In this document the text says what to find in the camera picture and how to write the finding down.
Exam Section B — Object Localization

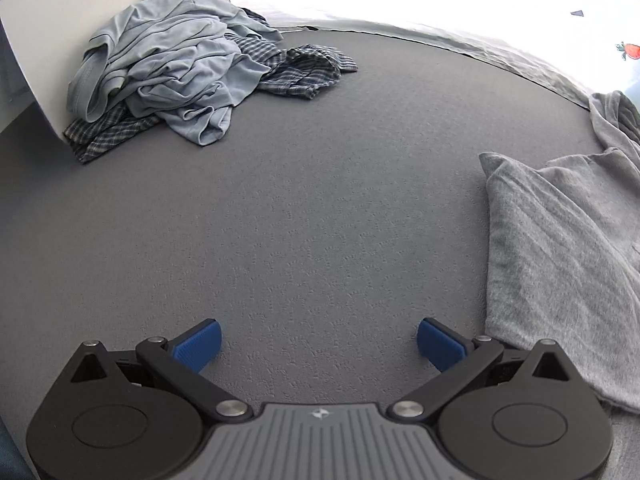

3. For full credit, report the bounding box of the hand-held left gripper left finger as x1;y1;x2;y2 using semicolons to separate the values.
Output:
70;317;253;420

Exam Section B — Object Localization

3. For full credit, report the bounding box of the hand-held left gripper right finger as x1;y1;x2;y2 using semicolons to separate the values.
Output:
387;317;576;420

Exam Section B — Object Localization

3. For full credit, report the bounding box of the grey zip hoodie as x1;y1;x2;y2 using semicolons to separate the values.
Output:
479;90;640;413

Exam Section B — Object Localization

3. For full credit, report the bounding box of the grey textured mat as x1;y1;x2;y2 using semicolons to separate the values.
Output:
0;27;640;480

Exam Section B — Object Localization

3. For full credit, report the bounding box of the light blue garment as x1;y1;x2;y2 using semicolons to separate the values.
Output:
67;0;285;147

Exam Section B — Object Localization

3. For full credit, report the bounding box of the plaid garment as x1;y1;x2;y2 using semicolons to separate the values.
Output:
64;7;359;164

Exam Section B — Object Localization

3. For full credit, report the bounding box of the printed white sheet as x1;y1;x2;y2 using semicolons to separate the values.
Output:
217;0;640;111

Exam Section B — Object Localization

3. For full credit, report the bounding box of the white board panel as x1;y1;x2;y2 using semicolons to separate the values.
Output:
0;0;231;136

